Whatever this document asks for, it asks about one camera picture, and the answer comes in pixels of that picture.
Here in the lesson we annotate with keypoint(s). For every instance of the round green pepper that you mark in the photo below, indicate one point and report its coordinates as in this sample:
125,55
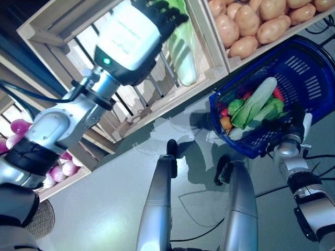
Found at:
235,105

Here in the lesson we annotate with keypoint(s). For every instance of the small orange fruit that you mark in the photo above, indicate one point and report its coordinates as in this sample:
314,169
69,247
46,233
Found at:
226,123

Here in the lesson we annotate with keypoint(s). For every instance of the black left robot foot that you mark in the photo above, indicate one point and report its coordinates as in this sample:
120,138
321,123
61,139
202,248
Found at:
171,146

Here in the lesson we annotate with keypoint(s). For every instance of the wooden potato crate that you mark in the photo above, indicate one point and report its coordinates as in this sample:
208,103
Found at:
235,64

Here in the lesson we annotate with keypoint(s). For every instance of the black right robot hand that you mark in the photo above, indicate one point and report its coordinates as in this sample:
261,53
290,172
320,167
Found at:
301,120

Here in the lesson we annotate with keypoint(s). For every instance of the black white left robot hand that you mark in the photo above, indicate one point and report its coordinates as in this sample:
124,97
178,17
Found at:
131,39

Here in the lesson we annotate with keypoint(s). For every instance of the brown potato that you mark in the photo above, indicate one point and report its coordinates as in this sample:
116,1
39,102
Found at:
272,30
272,9
243,47
246,17
302,14
323,4
227,27
217,6

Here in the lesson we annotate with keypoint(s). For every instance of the red tomato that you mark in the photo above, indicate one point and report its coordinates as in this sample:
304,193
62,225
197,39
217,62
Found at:
246,95

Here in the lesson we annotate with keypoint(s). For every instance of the round grey woven object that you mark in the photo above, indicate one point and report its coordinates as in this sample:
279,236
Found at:
42,219

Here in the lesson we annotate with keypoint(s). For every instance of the wooden cabbage crate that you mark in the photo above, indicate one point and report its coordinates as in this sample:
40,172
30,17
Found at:
167,104

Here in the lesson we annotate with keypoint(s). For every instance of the black right robot foot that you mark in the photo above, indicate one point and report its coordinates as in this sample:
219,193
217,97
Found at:
222,170

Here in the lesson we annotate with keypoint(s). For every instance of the black robot foot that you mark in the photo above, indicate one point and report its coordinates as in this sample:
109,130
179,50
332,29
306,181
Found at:
171,146
222,170

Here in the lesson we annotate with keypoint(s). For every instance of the blue plastic shopping basket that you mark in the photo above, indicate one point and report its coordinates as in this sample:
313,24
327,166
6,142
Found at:
314,78

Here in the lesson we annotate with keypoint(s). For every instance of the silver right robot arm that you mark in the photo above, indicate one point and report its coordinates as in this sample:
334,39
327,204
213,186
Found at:
288,149

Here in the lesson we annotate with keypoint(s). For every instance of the red carrot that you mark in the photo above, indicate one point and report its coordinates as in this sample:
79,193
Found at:
278,94

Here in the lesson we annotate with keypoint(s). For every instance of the silver left robot leg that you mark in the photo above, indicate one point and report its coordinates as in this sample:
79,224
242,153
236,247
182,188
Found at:
157,204

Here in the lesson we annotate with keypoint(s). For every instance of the small red fruit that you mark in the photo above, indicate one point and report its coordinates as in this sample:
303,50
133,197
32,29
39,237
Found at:
223,112

